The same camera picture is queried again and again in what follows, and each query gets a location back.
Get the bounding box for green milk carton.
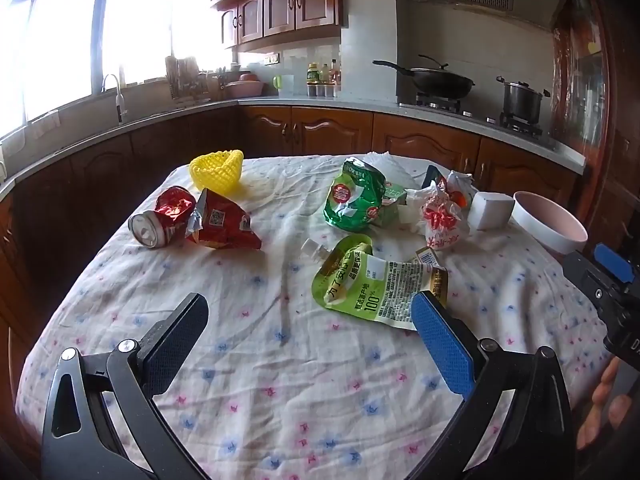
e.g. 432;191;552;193
381;182;408;226

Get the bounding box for crumpled white tissue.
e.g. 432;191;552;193
399;187;427;233

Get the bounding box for person's right hand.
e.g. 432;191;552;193
577;359;632;452

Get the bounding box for white tissue paper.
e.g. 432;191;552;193
362;151;423;191

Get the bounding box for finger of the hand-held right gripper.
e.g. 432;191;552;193
562;251;621;311
594;242;640;285

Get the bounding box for yellow foam fruit net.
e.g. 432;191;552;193
190;149;245;196

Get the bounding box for grey kitchen countertop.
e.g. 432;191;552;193
0;94;586;196

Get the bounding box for green spout pouch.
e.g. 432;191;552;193
301;234;449;331

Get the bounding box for black snack wrapper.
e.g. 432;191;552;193
421;164;449;192

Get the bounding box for wooden lower cabinets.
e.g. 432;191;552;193
0;102;583;361

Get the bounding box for pink white bin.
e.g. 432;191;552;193
510;191;590;256

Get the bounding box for kitchen faucet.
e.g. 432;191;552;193
101;74;126;126

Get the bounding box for white paper box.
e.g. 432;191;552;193
467;191;516;232

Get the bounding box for wooden glass door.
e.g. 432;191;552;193
550;0;618;153

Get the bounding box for black wok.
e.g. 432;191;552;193
372;55;476;100

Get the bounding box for wooden upper cabinets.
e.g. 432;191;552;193
207;0;343;53

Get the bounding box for crushed green can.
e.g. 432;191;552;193
324;157;386;233

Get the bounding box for kitchen window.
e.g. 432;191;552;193
0;0;233;141

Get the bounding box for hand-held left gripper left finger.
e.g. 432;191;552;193
41;292;211;480

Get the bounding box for pink basin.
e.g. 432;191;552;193
225;72;265;98

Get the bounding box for red white snack wrapper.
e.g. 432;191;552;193
420;170;473;251

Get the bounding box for gas stove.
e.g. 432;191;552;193
400;92;546;138

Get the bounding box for steel cooking pot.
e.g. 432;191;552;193
496;76;551;125

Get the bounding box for crushed red can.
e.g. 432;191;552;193
128;186;197;249

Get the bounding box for dish rack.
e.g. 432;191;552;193
165;55;211;106

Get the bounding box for wooden cabinets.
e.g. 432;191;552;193
0;102;583;361
207;0;343;53

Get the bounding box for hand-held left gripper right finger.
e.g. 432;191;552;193
405;290;576;480

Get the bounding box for red snack packet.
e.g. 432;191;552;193
186;188;263;251

